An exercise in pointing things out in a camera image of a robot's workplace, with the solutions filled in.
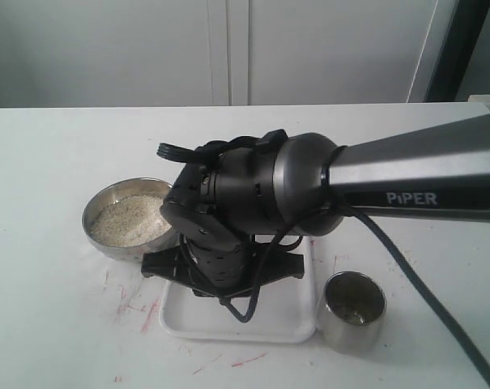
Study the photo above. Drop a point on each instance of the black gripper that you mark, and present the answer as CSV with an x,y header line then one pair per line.
x,y
213,206

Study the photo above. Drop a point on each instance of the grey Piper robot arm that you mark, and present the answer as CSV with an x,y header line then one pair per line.
x,y
301,184

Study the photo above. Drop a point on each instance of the steel bowl with rice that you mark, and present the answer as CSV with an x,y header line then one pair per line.
x,y
123,221

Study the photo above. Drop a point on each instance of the small steel cup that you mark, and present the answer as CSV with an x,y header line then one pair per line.
x,y
351,312

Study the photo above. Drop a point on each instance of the white cabinet doors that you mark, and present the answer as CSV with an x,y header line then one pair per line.
x,y
182,53

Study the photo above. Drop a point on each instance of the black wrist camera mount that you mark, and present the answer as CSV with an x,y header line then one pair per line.
x,y
228,273

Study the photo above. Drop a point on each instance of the dark vertical post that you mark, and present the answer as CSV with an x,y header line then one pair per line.
x,y
460,41

